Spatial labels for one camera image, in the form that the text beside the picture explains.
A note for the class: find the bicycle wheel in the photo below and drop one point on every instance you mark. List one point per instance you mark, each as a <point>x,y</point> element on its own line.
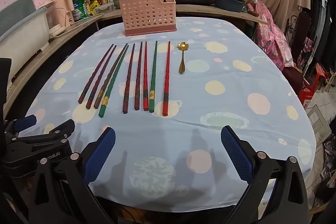
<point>326,16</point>

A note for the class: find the dark ornate chair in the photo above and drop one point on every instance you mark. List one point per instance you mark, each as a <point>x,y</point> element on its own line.
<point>302,40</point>

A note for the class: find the green chopstick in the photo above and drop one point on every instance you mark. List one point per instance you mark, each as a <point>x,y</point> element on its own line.
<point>113,85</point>
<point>153,77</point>

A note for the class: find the pink pineapple print cloth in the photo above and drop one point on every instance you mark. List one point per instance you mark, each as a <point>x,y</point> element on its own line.
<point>270,35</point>

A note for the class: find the dark maroon chopstick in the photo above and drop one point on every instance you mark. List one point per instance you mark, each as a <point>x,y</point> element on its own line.
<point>94,77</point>
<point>110,77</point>
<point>101,79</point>
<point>129,79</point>
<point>138,77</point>

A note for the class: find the yellow seasoning packet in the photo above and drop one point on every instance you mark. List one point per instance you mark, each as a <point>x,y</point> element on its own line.
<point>94,6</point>

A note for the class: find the gold flower spoon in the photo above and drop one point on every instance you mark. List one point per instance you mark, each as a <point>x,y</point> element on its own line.
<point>181,64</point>

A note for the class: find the white box with teal lid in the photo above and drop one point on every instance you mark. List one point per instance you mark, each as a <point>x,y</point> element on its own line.
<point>23,27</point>

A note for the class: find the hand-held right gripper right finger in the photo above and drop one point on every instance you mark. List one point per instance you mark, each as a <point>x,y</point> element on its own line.
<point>236,153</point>

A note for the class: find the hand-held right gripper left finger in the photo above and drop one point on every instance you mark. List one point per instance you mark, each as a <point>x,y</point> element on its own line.
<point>101,155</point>

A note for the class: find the pink perforated utensil holder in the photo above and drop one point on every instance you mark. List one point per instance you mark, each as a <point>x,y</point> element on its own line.
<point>147,16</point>

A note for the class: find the black induction cooker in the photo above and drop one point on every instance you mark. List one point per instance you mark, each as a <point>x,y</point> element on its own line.
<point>194,0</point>

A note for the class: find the clear plastic food container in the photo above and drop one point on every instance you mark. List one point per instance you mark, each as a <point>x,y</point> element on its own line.
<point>103,8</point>

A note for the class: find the green tin can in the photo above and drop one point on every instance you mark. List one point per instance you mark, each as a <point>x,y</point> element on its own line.
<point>78,10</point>

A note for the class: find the red plastic stool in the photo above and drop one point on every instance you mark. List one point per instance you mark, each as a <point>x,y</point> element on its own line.
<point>312,85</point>

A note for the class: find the blue plastic basin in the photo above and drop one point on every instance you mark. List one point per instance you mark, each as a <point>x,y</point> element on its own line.
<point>227,3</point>

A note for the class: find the red chopstick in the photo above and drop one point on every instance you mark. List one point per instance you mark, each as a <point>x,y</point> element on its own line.
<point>146,77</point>
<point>167,79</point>

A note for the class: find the blue spotted tablecloth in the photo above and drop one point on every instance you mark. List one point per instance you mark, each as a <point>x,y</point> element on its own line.
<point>210,113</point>

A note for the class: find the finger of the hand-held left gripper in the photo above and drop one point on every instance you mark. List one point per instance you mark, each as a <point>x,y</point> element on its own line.
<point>25,121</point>
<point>61,129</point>

